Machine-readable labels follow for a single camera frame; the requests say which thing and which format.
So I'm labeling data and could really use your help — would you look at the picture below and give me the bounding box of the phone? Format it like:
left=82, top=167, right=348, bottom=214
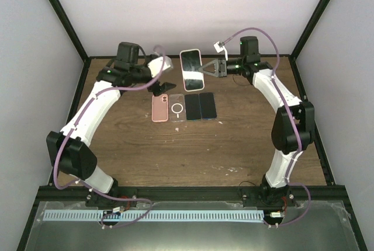
left=179, top=48, right=205, bottom=92
left=151, top=94, right=169, bottom=123

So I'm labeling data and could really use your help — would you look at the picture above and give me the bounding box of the clear phone case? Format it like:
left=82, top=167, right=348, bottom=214
left=169, top=94, right=186, bottom=122

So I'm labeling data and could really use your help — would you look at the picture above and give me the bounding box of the blue smartphone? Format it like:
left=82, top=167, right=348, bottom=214
left=199, top=92, right=217, bottom=120

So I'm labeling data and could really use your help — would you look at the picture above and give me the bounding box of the dark teal smartphone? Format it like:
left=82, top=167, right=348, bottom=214
left=185, top=94, right=202, bottom=121

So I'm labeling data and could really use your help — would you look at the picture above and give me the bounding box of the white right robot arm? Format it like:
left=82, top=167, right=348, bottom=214
left=199, top=36, right=315, bottom=206

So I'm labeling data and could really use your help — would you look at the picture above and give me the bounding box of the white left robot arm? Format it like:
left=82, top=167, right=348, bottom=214
left=46, top=42, right=175, bottom=207

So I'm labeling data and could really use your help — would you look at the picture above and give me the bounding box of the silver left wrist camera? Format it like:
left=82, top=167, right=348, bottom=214
left=147, top=56, right=173, bottom=78

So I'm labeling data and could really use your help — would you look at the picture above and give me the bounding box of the light blue slotted cable duct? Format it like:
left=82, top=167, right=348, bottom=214
left=43, top=210, right=264, bottom=223

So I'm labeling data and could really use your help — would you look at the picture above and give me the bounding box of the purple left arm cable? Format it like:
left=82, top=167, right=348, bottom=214
left=53, top=45, right=168, bottom=229

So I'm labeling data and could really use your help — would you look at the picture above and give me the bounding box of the black aluminium frame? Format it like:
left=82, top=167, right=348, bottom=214
left=16, top=0, right=369, bottom=251

